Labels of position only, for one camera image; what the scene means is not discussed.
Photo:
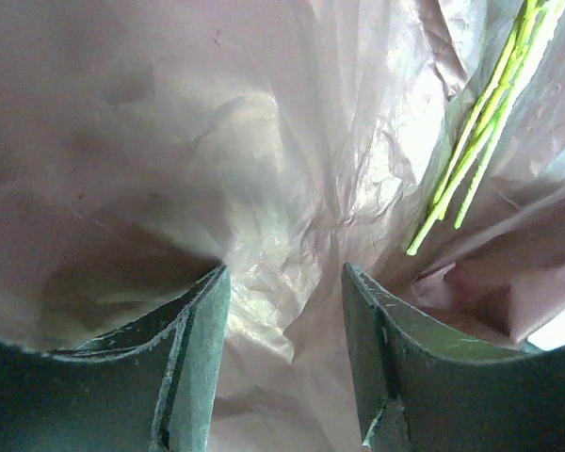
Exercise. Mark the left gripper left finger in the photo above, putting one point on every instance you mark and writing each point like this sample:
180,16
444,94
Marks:
149,385

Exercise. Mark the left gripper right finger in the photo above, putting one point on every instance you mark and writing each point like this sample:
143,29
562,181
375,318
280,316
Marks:
421,385

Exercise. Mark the flower bouquet red paper wrap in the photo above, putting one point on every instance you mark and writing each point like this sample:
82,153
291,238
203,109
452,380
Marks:
145,143

